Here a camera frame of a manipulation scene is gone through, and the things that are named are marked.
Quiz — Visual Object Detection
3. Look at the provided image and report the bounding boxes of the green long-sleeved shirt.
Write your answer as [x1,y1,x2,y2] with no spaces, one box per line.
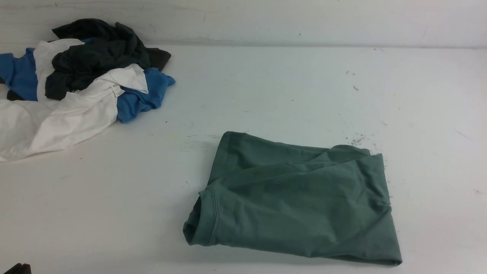
[183,131,403,266]

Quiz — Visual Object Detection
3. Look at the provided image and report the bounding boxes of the dark grey shirt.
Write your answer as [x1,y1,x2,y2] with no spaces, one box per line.
[6,19,171,102]

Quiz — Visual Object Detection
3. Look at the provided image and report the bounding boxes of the white shirt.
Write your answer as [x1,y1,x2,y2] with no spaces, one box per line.
[0,39,148,162]

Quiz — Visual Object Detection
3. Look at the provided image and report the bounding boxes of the blue shirt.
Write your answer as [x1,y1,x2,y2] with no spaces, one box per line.
[0,48,176,123]

